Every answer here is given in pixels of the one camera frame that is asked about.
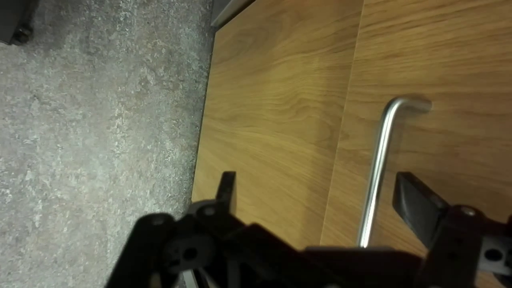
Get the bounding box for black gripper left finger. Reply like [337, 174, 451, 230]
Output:
[105, 169, 300, 288]

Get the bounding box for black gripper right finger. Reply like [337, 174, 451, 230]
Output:
[391, 171, 512, 288]

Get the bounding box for silver metal drawer handle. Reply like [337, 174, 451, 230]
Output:
[356, 94, 435, 249]

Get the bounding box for wooden front white drawer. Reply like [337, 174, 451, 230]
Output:
[318, 0, 512, 288]

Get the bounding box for wooden lower cabinet front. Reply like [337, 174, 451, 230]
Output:
[190, 0, 364, 252]

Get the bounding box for black equipment base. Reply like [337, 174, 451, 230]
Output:
[0, 0, 39, 46]

